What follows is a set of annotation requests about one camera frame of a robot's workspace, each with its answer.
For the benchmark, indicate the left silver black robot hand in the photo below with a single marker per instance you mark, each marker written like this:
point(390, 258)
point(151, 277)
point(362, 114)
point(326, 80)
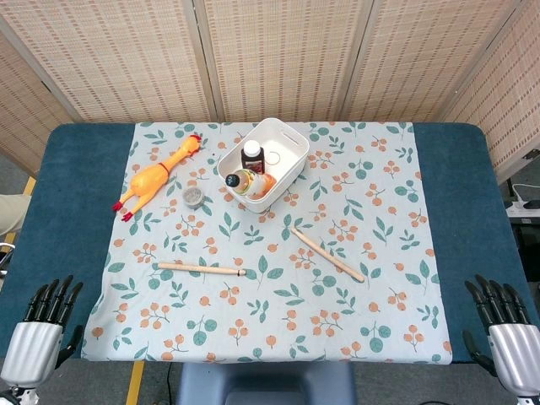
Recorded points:
point(31, 341)

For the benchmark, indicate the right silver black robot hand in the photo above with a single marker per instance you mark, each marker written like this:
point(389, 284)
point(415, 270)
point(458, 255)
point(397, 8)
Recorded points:
point(512, 346)

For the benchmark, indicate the wooden stick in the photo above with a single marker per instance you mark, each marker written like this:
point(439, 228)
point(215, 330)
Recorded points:
point(327, 254)
point(198, 268)

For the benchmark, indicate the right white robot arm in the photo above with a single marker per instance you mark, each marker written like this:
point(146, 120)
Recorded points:
point(529, 398)

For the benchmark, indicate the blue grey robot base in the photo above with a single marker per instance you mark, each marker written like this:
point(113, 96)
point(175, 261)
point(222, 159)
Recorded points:
point(266, 384)

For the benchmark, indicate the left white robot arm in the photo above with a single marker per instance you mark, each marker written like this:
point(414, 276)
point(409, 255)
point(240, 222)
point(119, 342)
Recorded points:
point(14, 395)

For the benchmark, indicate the dark blue table cover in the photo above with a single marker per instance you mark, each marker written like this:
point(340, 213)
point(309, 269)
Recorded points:
point(63, 236)

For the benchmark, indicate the beige fabric item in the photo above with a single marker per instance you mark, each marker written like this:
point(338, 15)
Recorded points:
point(12, 213)

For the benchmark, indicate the white power strip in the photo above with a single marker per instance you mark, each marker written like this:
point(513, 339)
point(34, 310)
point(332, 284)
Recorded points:
point(525, 206)

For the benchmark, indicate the yellow rubber chicken toy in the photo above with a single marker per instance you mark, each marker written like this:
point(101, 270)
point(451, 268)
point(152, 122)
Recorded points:
point(149, 177)

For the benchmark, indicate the small round metal tin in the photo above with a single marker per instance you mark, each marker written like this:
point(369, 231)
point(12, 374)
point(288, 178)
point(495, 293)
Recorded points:
point(192, 197)

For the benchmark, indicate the floral leaf print tablecloth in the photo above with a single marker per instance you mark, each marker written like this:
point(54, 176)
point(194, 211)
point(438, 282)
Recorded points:
point(270, 312)

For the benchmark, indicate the orange drink bottle black cap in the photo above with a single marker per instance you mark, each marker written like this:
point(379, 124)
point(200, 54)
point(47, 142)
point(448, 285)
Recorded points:
point(253, 183)

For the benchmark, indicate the dark bottle with white cap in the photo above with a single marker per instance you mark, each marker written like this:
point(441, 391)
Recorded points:
point(252, 158)

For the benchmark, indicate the white plastic storage bin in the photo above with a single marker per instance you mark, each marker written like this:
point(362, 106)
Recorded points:
point(291, 147)

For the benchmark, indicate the woven bamboo folding screen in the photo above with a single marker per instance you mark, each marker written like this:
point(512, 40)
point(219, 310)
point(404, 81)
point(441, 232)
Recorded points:
point(270, 59)

